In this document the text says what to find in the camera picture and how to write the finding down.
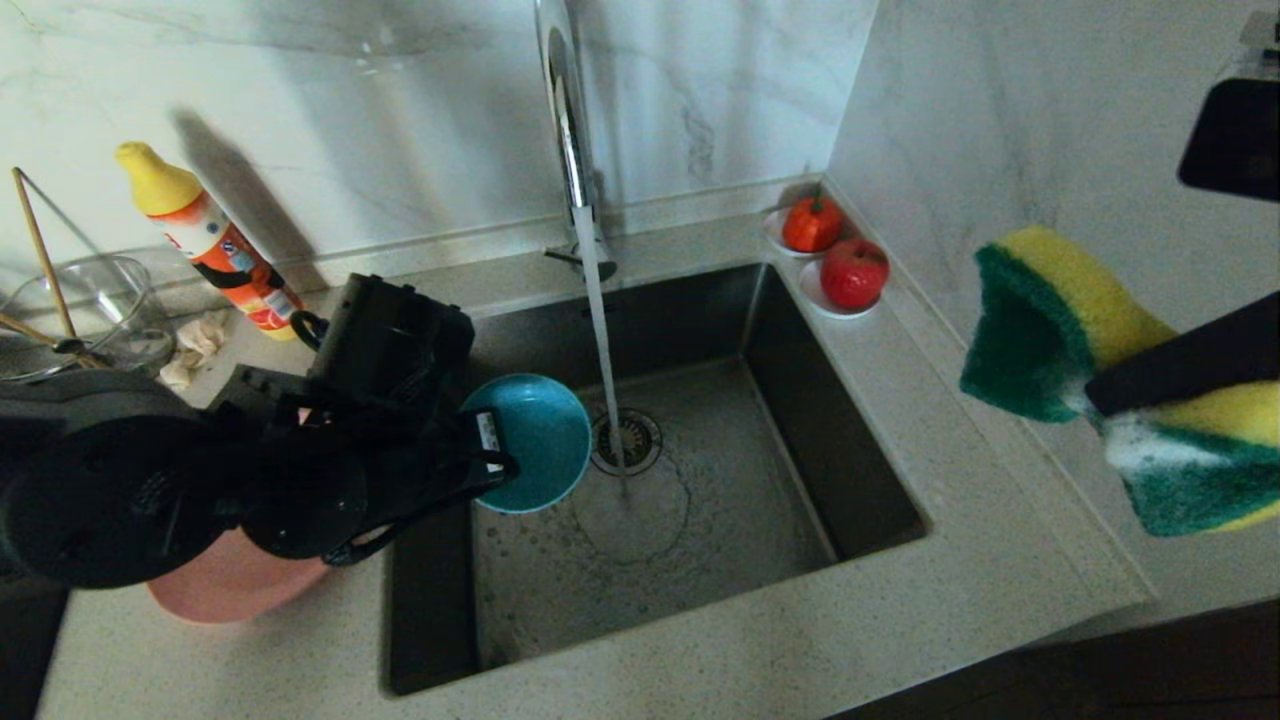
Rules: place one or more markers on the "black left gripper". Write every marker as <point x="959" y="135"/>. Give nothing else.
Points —
<point x="390" y="340"/>

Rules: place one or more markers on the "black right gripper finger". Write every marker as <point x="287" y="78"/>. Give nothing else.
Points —
<point x="1200" y="360"/>

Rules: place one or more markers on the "yellow sponge green backing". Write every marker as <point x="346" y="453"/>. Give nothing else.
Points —
<point x="1030" y="330"/>

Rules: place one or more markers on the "teal bowl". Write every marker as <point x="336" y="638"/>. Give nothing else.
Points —
<point x="540" y="440"/>

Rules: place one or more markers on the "orange detergent bottle yellow cap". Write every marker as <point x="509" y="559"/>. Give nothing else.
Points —
<point x="215" y="245"/>

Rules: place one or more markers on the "chrome kitchen faucet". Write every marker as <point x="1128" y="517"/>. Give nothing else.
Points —
<point x="570" y="130"/>

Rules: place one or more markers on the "pink plate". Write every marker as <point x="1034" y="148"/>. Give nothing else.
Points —
<point x="230" y="590"/>

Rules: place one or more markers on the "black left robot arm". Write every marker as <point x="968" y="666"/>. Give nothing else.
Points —
<point x="100" y="500"/>

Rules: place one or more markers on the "stainless steel sink basin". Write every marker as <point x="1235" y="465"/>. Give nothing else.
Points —
<point x="760" y="530"/>

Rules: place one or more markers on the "crumpled beige tissue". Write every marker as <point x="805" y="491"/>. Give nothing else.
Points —
<point x="198" y="345"/>

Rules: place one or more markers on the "running water stream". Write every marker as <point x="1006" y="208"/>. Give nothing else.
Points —
<point x="603" y="350"/>

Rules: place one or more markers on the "clear glass jug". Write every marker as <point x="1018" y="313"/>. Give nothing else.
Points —
<point x="120" y="300"/>

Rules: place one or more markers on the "round metal drain strainer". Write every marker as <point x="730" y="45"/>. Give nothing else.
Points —
<point x="645" y="440"/>

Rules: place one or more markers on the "red apple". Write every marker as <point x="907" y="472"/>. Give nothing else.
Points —
<point x="854" y="274"/>

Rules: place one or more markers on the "small white dish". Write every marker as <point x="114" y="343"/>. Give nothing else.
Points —
<point x="813" y="298"/>
<point x="773" y="236"/>

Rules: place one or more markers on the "red tomato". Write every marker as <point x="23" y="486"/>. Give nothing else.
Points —
<point x="812" y="226"/>

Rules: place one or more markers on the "black stove cooktop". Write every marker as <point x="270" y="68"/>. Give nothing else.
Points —
<point x="25" y="650"/>

